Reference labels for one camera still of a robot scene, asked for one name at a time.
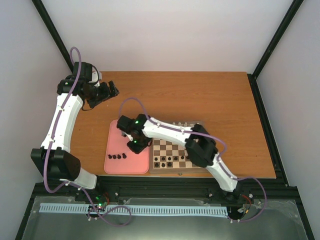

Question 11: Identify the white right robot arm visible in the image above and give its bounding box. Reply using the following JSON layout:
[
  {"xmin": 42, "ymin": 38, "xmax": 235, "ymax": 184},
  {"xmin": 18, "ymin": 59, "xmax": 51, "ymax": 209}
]
[{"xmin": 116, "ymin": 97, "xmax": 241, "ymax": 202}]

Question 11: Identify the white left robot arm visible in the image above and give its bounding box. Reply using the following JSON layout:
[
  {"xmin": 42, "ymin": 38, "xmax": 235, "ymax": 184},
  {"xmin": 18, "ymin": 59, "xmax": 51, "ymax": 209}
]
[{"xmin": 30, "ymin": 79, "xmax": 119, "ymax": 202}]

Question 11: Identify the wooden chess board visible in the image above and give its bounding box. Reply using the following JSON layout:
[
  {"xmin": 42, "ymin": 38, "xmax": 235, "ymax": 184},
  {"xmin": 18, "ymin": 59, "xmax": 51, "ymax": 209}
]
[{"xmin": 149, "ymin": 121, "xmax": 212, "ymax": 175}]

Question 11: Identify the pink plastic tray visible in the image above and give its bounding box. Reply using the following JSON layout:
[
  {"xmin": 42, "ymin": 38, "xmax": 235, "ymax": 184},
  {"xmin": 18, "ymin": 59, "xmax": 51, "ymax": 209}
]
[{"xmin": 104, "ymin": 120, "xmax": 150, "ymax": 175}]

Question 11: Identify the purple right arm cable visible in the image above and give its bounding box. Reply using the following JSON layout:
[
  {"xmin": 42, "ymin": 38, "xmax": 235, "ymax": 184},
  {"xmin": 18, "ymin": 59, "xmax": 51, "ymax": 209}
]
[{"xmin": 118, "ymin": 97, "xmax": 268, "ymax": 223}]

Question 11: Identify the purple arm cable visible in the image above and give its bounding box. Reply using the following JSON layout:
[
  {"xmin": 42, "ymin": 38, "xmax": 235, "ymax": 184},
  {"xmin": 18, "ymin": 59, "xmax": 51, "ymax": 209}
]
[
  {"xmin": 118, "ymin": 97, "xmax": 268, "ymax": 223},
  {"xmin": 42, "ymin": 46, "xmax": 133, "ymax": 228}
]

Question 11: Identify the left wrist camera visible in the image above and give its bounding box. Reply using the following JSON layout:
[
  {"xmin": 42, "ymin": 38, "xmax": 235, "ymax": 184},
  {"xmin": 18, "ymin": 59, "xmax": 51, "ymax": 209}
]
[{"xmin": 89, "ymin": 65, "xmax": 102, "ymax": 87}]

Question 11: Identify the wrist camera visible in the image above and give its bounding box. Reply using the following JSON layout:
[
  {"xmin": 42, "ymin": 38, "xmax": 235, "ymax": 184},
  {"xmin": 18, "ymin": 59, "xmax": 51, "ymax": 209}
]
[
  {"xmin": 89, "ymin": 65, "xmax": 102, "ymax": 87},
  {"xmin": 116, "ymin": 115, "xmax": 136, "ymax": 135}
]

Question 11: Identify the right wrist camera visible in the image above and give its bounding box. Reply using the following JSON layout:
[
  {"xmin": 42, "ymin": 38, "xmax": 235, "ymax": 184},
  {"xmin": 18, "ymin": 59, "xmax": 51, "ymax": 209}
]
[{"xmin": 116, "ymin": 115, "xmax": 136, "ymax": 135}]

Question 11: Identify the black aluminium frame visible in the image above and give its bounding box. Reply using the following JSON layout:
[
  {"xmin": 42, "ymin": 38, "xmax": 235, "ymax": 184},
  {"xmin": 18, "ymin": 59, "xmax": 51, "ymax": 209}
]
[{"xmin": 14, "ymin": 0, "xmax": 316, "ymax": 240}]

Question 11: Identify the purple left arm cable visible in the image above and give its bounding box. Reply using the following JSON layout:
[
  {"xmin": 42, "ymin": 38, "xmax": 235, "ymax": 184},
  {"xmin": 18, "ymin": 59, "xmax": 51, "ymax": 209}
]
[{"xmin": 42, "ymin": 46, "xmax": 133, "ymax": 228}]

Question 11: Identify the light blue cable duct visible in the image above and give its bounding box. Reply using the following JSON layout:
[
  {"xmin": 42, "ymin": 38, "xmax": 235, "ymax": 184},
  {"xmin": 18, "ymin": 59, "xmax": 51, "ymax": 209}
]
[{"xmin": 39, "ymin": 203, "xmax": 228, "ymax": 218}]

